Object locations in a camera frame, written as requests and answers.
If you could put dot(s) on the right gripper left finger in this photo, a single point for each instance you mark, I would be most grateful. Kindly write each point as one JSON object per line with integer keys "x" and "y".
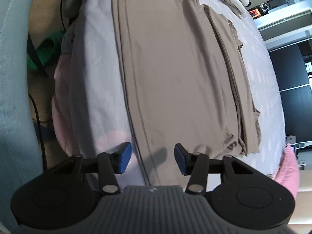
{"x": 110, "y": 164}

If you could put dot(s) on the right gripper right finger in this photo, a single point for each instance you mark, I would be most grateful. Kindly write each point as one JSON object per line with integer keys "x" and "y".
{"x": 196, "y": 166}

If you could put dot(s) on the taupe long sleeve shirt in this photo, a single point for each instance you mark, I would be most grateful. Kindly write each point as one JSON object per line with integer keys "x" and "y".
{"x": 185, "y": 82}

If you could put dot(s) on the polka dot bed sheet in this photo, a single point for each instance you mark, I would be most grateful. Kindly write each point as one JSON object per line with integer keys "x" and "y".
{"x": 89, "y": 108}

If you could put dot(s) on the pink pillow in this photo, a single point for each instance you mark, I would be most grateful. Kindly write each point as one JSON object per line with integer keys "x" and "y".
{"x": 288, "y": 171}

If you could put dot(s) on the white bedside table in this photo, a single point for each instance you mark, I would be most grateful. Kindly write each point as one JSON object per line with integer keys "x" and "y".
{"x": 302, "y": 152}

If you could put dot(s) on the cream padded headboard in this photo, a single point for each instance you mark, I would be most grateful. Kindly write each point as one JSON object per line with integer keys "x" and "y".
{"x": 300, "y": 221}

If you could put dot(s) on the green object on floor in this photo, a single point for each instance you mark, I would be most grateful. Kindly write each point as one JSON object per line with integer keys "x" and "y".
{"x": 49, "y": 49}

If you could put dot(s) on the black sliding wardrobe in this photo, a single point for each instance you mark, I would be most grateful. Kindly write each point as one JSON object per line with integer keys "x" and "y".
{"x": 295, "y": 91}

